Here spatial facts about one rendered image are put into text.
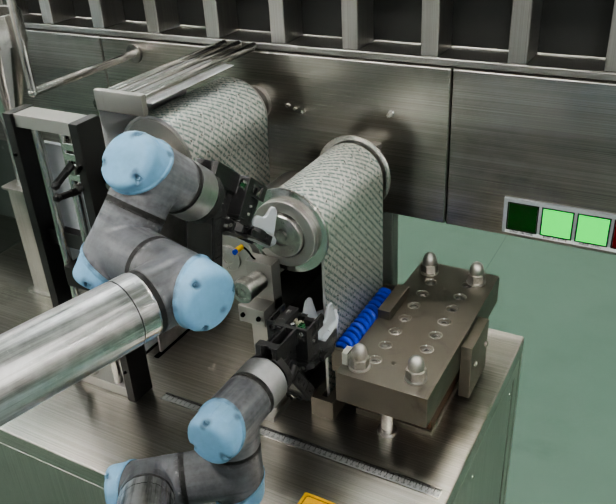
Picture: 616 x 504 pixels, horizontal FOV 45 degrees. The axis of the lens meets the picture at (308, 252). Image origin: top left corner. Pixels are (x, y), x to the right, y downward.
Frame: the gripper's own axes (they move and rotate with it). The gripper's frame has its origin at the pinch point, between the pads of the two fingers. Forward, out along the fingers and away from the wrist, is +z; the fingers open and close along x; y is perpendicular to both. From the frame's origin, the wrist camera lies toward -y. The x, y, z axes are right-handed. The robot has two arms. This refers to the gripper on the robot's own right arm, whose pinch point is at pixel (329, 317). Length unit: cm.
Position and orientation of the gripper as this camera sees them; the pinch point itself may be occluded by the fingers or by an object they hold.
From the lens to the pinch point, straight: 124.8
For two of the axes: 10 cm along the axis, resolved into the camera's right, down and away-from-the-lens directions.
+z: 4.8, -4.5, 7.5
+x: -8.8, -2.0, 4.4
